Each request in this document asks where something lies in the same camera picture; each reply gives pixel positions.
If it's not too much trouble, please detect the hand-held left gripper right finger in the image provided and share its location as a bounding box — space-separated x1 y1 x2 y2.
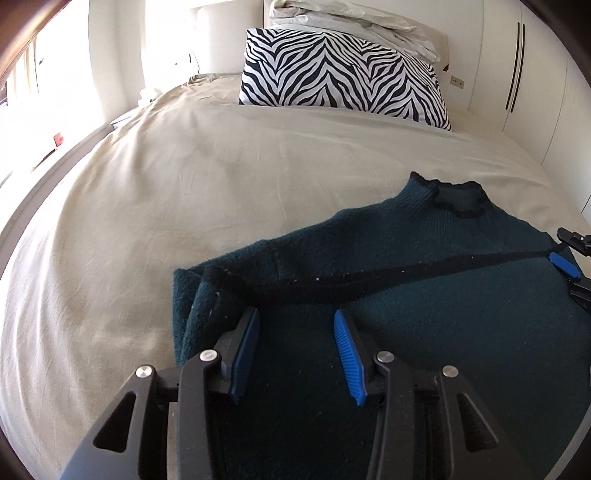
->
333 310 522 480

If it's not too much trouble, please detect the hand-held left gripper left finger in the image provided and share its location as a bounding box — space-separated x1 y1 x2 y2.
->
60 308 260 480

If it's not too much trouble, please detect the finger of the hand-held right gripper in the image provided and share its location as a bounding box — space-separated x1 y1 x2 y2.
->
549 251 591 315
557 226 591 254

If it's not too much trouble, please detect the dark teal knit sweater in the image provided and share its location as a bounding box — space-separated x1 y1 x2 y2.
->
172 172 591 480

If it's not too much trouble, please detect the white wardrobe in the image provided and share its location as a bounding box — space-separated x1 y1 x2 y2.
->
466 0 591 217

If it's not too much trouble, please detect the bed with beige sheet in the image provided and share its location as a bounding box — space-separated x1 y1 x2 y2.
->
0 74 591 480

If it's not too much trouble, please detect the zebra print pillow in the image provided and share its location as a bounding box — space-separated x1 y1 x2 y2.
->
239 28 452 132

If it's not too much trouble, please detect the white folded duvet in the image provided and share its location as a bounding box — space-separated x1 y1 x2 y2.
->
269 0 441 63

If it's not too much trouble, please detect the beige curtain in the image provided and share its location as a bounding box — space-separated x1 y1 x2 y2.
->
7 37 58 121

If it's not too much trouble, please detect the black wardrobe handle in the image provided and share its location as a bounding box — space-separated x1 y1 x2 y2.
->
505 21 526 112

